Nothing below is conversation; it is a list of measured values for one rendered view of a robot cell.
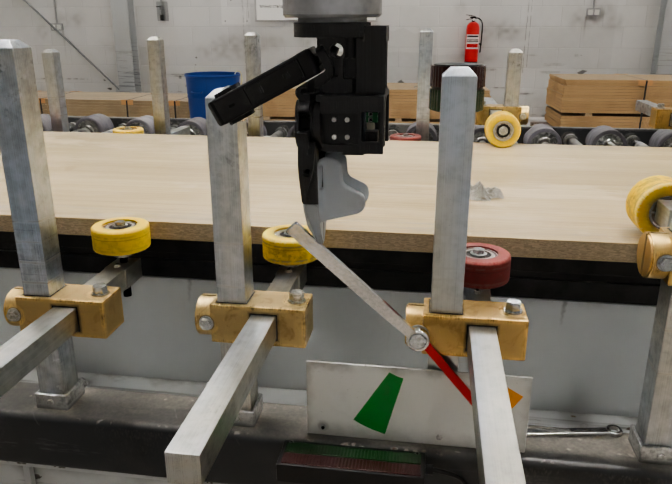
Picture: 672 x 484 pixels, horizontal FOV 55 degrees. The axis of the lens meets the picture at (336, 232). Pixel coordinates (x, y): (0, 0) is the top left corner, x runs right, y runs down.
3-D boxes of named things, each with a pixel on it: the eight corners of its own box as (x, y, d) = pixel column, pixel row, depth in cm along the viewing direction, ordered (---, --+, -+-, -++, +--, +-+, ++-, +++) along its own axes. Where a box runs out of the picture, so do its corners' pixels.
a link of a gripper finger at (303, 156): (315, 208, 60) (313, 113, 57) (298, 208, 60) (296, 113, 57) (323, 195, 64) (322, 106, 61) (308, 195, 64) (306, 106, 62)
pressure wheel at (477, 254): (507, 348, 80) (515, 261, 76) (442, 343, 81) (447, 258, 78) (501, 320, 88) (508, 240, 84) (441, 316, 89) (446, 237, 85)
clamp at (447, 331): (525, 362, 72) (529, 321, 70) (404, 353, 74) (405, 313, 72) (519, 338, 77) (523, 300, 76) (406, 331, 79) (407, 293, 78)
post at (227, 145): (253, 469, 83) (235, 90, 68) (227, 466, 83) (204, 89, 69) (260, 452, 86) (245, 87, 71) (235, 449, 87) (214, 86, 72)
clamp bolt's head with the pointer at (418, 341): (500, 423, 73) (419, 327, 71) (482, 433, 74) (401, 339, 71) (499, 413, 74) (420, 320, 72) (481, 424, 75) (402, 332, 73)
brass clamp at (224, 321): (304, 351, 75) (304, 312, 73) (193, 343, 77) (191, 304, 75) (314, 328, 81) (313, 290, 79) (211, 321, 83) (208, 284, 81)
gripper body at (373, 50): (382, 162, 58) (384, 22, 54) (289, 160, 59) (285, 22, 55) (388, 147, 65) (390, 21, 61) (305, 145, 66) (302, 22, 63)
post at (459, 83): (451, 471, 79) (478, 68, 64) (422, 469, 79) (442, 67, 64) (450, 453, 82) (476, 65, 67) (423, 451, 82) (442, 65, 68)
